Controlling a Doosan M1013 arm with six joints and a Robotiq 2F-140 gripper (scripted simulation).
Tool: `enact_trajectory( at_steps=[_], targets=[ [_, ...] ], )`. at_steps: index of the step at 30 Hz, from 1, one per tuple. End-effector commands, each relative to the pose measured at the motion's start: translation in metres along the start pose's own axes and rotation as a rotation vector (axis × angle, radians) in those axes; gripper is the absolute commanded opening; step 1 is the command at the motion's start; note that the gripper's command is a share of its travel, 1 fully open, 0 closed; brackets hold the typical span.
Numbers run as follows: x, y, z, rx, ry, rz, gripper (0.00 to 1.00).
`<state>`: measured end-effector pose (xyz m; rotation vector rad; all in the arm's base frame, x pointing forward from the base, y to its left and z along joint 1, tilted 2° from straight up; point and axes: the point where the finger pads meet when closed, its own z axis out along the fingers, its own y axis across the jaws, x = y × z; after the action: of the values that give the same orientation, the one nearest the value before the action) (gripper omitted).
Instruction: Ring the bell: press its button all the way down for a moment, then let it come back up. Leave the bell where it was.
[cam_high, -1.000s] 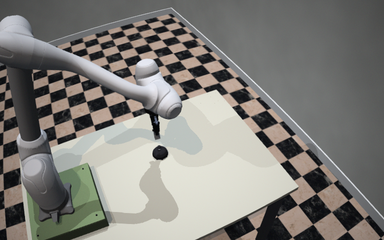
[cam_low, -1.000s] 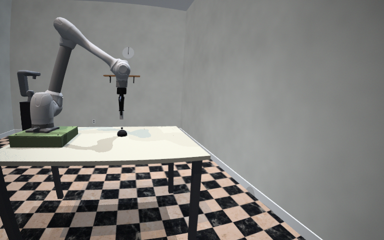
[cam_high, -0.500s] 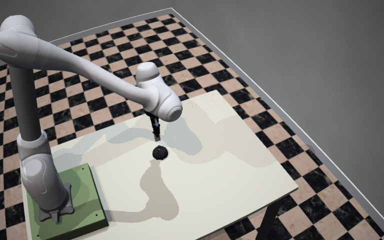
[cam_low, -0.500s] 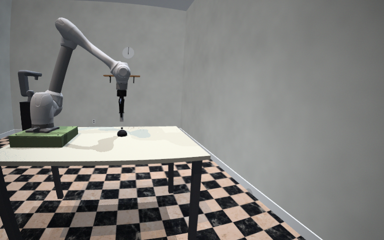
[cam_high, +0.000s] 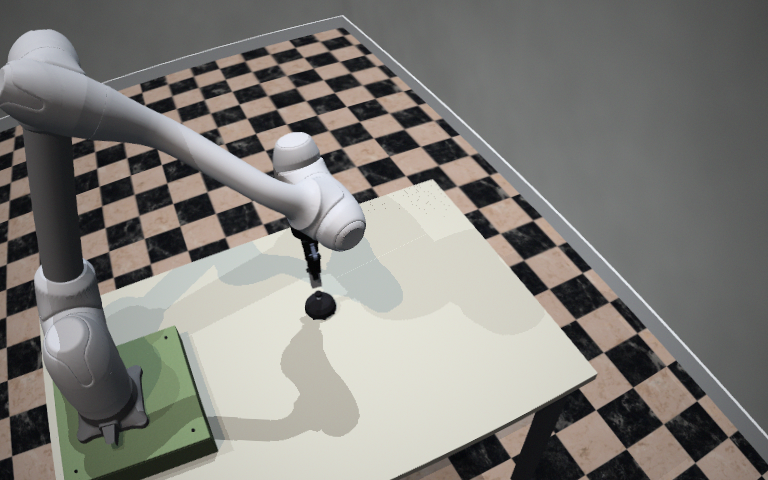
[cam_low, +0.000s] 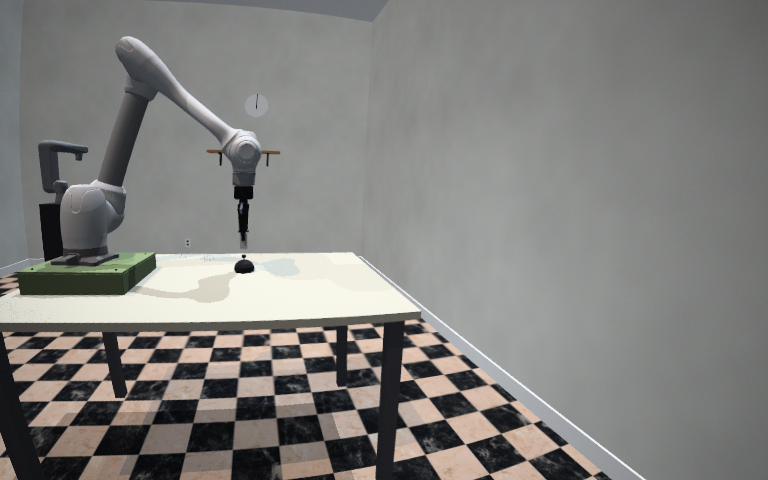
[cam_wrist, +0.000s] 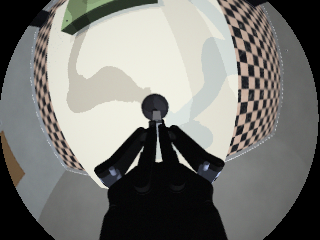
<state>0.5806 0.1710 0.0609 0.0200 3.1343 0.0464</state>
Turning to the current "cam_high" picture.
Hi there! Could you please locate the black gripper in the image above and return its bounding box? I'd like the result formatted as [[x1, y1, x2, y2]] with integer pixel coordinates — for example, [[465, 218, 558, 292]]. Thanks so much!
[[290, 225, 322, 289]]

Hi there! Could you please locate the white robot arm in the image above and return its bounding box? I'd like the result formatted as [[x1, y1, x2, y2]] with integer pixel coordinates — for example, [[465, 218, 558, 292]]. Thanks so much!
[[0, 29, 366, 446]]

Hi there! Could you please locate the black service bell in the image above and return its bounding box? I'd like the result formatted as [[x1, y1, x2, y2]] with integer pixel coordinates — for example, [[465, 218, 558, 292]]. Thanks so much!
[[305, 290, 336, 320]]

